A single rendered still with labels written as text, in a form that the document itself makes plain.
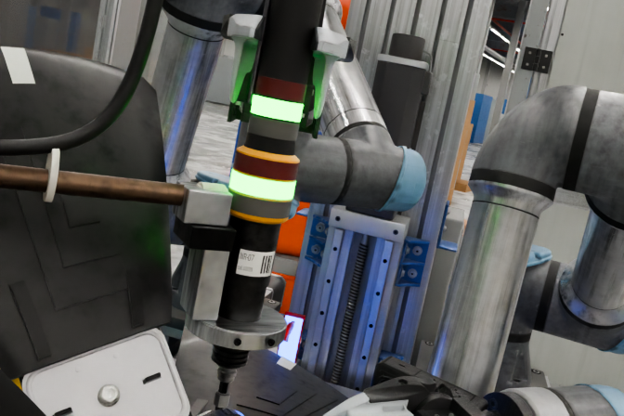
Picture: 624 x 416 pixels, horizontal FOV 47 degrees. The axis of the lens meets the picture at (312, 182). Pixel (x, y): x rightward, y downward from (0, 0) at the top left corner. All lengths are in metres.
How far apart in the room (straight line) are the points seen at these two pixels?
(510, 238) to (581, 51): 1.54
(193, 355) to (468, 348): 0.29
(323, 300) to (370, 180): 0.56
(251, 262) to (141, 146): 0.14
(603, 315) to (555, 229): 1.21
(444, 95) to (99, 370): 0.97
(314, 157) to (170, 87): 0.40
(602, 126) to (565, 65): 1.50
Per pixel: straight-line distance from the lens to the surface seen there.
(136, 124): 0.57
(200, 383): 0.67
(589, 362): 2.46
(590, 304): 1.12
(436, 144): 1.34
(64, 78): 0.57
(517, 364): 1.23
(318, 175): 0.75
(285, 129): 0.47
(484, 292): 0.81
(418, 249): 1.35
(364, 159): 0.78
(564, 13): 2.32
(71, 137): 0.45
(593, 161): 0.81
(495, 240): 0.81
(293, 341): 0.88
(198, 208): 0.46
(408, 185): 0.81
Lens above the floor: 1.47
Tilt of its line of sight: 8 degrees down
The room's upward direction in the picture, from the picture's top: 11 degrees clockwise
